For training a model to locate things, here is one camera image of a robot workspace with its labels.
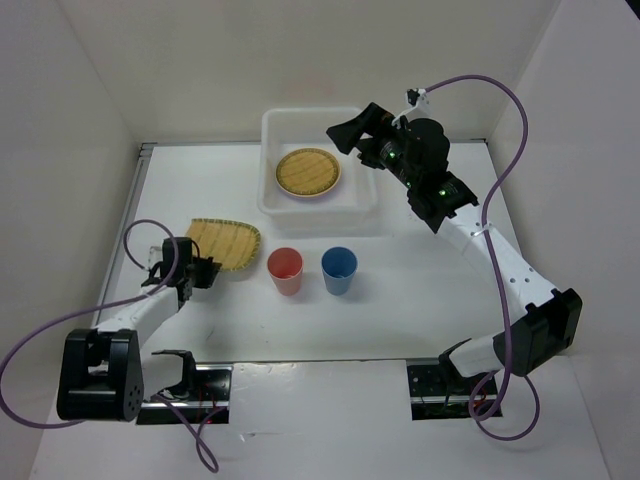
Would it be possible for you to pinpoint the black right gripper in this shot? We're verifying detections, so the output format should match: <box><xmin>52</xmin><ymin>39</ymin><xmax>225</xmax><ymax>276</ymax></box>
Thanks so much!
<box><xmin>327</xmin><ymin>102</ymin><xmax>419</xmax><ymax>188</ymax></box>

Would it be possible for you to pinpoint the fan-shaped bamboo tray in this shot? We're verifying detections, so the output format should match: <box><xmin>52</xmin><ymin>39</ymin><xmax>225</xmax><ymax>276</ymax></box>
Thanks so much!
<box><xmin>186</xmin><ymin>218</ymin><xmax>261</xmax><ymax>272</ymax></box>

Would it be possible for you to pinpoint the purple plastic plate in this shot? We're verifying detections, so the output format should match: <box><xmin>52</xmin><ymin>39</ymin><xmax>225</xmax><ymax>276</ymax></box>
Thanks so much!
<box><xmin>281</xmin><ymin>186</ymin><xmax>342</xmax><ymax>203</ymax></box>

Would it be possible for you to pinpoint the round bamboo tray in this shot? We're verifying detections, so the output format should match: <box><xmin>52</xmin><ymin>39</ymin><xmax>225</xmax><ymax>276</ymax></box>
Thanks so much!
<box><xmin>275</xmin><ymin>148</ymin><xmax>338</xmax><ymax>195</ymax></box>

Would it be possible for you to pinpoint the yellow plastic plate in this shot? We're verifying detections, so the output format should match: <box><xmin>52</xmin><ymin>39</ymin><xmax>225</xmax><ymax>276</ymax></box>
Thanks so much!
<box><xmin>274</xmin><ymin>147</ymin><xmax>344</xmax><ymax>200</ymax></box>

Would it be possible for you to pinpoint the blue plastic cup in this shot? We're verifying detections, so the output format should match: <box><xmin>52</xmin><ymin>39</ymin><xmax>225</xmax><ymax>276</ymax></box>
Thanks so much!
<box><xmin>321</xmin><ymin>246</ymin><xmax>358</xmax><ymax>296</ymax></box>

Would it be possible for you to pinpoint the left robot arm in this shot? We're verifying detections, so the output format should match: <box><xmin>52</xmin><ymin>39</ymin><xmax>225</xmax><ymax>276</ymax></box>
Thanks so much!
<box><xmin>56</xmin><ymin>237</ymin><xmax>222</xmax><ymax>422</ymax></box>

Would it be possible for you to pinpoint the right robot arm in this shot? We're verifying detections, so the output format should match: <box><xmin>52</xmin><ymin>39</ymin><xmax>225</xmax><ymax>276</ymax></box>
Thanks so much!
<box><xmin>327</xmin><ymin>103</ymin><xmax>583</xmax><ymax>393</ymax></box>

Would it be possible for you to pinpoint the white plastic bin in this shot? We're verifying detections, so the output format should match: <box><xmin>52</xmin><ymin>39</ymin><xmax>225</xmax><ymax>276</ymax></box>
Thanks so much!
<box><xmin>257</xmin><ymin>106</ymin><xmax>379</xmax><ymax>236</ymax></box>

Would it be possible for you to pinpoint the red plastic cup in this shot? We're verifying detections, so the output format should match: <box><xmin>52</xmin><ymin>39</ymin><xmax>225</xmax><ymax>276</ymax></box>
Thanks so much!
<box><xmin>267</xmin><ymin>247</ymin><xmax>304</xmax><ymax>296</ymax></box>

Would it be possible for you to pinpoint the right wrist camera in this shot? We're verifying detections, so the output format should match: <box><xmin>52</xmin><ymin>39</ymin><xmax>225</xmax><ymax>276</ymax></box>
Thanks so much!
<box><xmin>393</xmin><ymin>88</ymin><xmax>431</xmax><ymax>128</ymax></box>

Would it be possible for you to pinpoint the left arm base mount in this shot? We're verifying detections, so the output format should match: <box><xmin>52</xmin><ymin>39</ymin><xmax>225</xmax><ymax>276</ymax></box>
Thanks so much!
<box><xmin>136</xmin><ymin>363</ymin><xmax>233</xmax><ymax>426</ymax></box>

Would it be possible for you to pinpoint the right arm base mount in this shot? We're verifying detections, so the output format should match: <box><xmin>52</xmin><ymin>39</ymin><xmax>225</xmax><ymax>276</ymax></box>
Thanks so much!
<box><xmin>406</xmin><ymin>358</ymin><xmax>484</xmax><ymax>421</ymax></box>

